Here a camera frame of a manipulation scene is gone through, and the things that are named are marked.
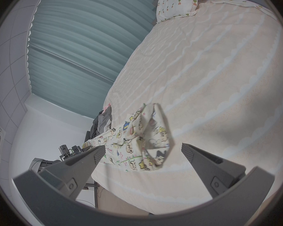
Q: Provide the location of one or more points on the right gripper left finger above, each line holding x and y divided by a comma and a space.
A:
70, 173

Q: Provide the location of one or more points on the pink garment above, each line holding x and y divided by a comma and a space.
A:
107, 107

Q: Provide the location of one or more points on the white printed pyjama top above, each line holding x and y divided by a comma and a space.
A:
151, 135

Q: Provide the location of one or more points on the bed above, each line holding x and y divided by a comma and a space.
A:
214, 79

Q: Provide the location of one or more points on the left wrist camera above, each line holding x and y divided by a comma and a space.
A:
76, 149

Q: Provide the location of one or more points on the white printed pillow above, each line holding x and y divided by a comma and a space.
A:
176, 1

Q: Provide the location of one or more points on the grey and white sweater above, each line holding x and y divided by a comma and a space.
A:
105, 123

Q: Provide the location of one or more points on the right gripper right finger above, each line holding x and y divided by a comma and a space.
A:
215, 173

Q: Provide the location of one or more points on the blue-green curtain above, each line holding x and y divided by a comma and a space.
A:
96, 20
68, 79

